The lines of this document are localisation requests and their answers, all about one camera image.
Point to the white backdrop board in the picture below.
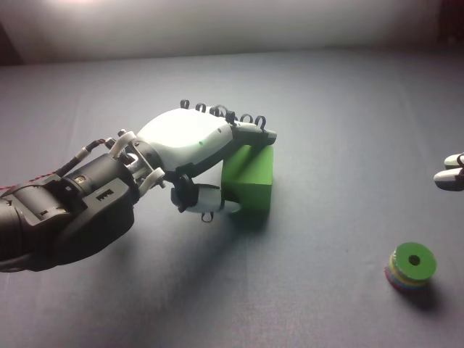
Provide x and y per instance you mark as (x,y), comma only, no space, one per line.
(217,25)

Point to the grey table cloth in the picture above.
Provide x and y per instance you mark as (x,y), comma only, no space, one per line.
(326,108)

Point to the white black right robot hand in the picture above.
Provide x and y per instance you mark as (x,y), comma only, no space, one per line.
(451,177)

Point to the green cube block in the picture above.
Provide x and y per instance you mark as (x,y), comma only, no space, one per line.
(253,181)

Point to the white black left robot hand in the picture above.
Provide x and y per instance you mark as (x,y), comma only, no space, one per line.
(181,134)

